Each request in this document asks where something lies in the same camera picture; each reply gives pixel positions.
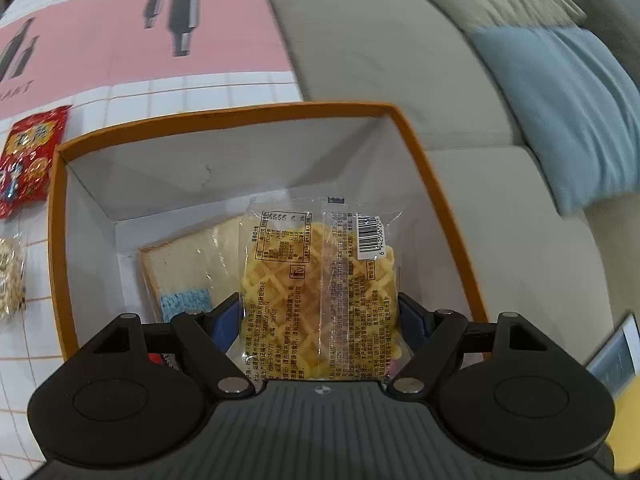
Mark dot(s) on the orange cardboard storage box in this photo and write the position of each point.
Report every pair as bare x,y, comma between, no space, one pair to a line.
123,187

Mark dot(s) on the beige sofa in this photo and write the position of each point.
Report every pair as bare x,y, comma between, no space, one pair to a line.
572,276

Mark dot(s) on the checkered pink tablecloth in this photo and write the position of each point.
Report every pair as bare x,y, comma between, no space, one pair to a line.
111,62

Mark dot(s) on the puffed rice snack packet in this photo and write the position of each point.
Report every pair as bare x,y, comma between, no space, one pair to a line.
12,275

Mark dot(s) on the packaged sliced bread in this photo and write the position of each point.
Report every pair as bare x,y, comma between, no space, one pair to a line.
194,270

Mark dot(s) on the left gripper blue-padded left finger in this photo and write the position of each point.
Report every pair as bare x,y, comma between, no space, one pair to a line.
203,341

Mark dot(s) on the yellow waffle snack packet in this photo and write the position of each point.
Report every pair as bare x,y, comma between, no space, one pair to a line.
319,289

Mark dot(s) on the light blue cushion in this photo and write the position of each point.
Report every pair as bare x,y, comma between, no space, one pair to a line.
577,107

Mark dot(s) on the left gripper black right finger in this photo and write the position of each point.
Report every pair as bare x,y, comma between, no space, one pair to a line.
434,338

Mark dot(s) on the red snack bag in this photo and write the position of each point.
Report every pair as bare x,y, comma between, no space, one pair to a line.
27,157

